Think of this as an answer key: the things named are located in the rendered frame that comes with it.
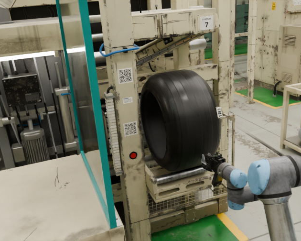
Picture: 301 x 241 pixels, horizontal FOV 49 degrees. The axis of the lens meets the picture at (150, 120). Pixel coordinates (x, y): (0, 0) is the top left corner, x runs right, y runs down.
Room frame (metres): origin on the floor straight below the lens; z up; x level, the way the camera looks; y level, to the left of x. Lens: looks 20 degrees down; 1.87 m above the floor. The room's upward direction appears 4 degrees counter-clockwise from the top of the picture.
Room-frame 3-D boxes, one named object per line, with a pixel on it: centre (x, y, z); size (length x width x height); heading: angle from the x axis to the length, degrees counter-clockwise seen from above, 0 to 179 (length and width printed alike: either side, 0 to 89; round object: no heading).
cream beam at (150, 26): (2.12, -0.13, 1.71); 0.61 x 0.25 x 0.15; 109
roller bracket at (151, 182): (1.74, 0.06, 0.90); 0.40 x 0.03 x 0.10; 19
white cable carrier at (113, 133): (1.64, 0.20, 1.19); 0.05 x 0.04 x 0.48; 19
